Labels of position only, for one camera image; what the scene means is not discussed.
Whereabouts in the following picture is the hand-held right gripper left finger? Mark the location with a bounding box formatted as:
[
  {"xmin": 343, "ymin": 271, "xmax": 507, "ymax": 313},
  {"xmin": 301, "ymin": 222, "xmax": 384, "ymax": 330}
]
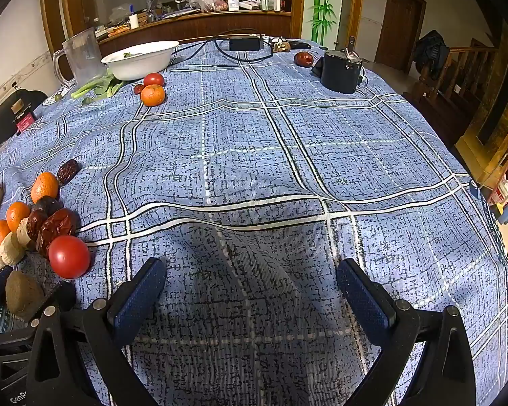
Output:
[{"xmin": 25, "ymin": 257, "xmax": 168, "ymax": 406}]

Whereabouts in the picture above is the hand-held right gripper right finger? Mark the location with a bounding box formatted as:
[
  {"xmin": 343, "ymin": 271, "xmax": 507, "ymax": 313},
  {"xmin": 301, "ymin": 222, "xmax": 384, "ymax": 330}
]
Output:
[{"xmin": 336, "ymin": 258, "xmax": 477, "ymax": 406}]

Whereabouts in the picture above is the large red tomato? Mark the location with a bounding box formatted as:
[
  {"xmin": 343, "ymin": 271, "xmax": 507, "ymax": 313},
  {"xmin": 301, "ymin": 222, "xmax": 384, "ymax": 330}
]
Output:
[{"xmin": 48, "ymin": 235, "xmax": 91, "ymax": 280}]

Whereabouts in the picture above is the dark purple passion fruit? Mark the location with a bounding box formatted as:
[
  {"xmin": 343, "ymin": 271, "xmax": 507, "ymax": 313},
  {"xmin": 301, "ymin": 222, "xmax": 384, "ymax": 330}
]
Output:
[{"xmin": 35, "ymin": 196, "xmax": 64, "ymax": 217}]

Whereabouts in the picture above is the black jar with red label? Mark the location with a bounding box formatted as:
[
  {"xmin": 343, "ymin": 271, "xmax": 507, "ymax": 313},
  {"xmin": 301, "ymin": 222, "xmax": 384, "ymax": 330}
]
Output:
[{"xmin": 10, "ymin": 99, "xmax": 39, "ymax": 134}]

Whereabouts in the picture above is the blue checkered tablecloth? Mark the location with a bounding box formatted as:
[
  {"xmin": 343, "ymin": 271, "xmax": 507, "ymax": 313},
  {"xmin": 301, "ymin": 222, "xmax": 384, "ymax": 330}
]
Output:
[{"xmin": 0, "ymin": 34, "xmax": 508, "ymax": 406}]

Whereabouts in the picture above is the green leafy vegetable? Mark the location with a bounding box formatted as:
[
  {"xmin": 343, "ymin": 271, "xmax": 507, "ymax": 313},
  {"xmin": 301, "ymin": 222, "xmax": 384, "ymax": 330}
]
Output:
[{"xmin": 70, "ymin": 72, "xmax": 125, "ymax": 103}]

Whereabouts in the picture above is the wooden stair railing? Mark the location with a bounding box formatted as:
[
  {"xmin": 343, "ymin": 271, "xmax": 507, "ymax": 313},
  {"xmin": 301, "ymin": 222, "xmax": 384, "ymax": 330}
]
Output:
[{"xmin": 402, "ymin": 38, "xmax": 500, "ymax": 144}]

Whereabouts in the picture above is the white bowl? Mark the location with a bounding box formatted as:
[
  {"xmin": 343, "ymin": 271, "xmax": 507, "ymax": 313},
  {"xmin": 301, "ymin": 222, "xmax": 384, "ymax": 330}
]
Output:
[{"xmin": 101, "ymin": 41, "xmax": 180, "ymax": 81}]

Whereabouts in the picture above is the clear plastic pitcher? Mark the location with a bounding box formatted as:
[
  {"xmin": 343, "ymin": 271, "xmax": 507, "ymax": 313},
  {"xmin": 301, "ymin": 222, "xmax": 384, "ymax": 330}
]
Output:
[{"xmin": 52, "ymin": 27, "xmax": 104, "ymax": 87}]

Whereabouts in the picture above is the black jacket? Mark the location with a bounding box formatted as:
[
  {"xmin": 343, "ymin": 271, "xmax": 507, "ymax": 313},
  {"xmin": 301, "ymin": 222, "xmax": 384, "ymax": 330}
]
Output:
[{"xmin": 414, "ymin": 29, "xmax": 451, "ymax": 79}]

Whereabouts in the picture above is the wooden door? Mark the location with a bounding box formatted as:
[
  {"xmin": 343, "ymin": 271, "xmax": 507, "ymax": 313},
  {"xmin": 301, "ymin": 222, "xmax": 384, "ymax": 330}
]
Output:
[{"xmin": 375, "ymin": 0, "xmax": 427, "ymax": 72}]

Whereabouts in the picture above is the black power adapter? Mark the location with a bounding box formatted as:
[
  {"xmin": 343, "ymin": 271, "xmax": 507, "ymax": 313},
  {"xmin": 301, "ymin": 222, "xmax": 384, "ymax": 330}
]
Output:
[{"xmin": 229, "ymin": 36, "xmax": 264, "ymax": 51}]

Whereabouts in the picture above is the wooden counter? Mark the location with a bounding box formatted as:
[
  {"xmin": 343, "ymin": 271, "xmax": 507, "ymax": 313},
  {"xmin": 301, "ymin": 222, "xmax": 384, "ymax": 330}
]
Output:
[{"xmin": 95, "ymin": 8, "xmax": 293, "ymax": 45}]

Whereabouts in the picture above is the wooden framed glass partition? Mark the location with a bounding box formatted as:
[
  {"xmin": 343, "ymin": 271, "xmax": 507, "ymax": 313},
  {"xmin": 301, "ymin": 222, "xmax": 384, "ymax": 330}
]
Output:
[{"xmin": 40, "ymin": 0, "xmax": 308, "ymax": 58}]

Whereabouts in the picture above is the black power cable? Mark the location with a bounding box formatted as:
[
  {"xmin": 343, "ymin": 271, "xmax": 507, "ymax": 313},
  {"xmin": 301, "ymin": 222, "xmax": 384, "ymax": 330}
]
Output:
[{"xmin": 169, "ymin": 29, "xmax": 280, "ymax": 66}]

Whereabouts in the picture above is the wide green bamboo wall sticker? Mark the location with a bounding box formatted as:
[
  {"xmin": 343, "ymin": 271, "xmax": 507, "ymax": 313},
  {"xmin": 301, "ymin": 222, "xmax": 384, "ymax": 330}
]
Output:
[{"xmin": 307, "ymin": 0, "xmax": 343, "ymax": 45}]

